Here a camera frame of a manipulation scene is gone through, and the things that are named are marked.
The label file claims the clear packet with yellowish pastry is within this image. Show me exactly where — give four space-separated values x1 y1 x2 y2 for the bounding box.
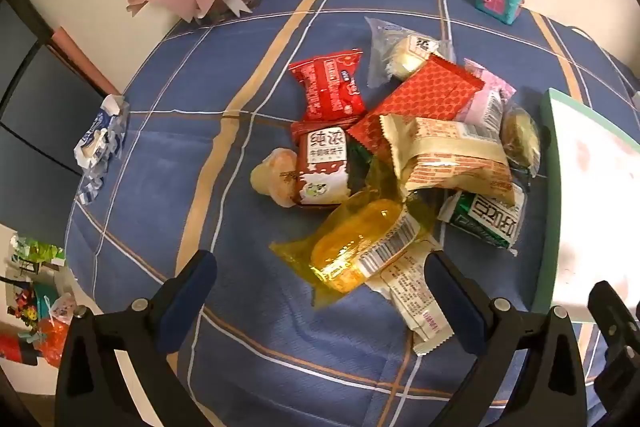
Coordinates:
500 102 542 178

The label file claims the red honeycomb pattern packet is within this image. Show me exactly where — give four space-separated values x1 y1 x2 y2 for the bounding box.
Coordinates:
347 56 485 158

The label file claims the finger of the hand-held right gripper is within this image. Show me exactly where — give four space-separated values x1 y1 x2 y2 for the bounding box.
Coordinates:
586 280 640 410

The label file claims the green snack packet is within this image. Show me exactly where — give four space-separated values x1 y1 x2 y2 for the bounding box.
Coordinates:
437 187 528 253

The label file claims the dark cabinet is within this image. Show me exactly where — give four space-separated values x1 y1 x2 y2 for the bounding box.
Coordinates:
0 2 118 180

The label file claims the yellow transparent snack packet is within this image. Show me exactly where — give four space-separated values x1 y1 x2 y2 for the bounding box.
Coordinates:
270 157 441 308

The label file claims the red snack packet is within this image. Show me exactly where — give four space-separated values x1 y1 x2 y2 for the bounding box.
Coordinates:
288 48 368 122

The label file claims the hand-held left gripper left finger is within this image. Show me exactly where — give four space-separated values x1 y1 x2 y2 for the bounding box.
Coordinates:
54 249 218 427

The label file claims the blue plaid tablecloth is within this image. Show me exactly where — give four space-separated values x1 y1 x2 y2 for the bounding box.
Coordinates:
65 0 640 427

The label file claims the clear packet with white cake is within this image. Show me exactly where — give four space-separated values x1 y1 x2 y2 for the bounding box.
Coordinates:
364 16 453 89

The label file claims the beige snack packet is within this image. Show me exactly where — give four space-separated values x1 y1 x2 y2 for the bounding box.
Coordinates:
380 113 516 198

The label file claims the red milk biscuit packet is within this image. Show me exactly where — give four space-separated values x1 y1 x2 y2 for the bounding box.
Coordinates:
291 121 351 208

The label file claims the blue and white crumpled wrapper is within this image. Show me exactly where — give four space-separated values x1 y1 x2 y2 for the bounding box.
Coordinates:
74 94 130 205

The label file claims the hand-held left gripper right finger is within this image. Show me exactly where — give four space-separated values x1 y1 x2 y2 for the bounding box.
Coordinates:
422 251 588 427

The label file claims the pink snack packet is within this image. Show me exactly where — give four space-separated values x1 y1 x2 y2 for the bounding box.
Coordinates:
462 58 517 140

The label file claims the white tray with mint rim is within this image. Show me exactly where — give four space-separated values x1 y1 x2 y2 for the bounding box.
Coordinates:
531 88 640 325

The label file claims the clear round pastry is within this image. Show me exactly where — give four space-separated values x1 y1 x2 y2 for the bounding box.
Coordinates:
250 148 298 208

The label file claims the white snack packet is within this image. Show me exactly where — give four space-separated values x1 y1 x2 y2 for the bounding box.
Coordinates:
370 237 456 355

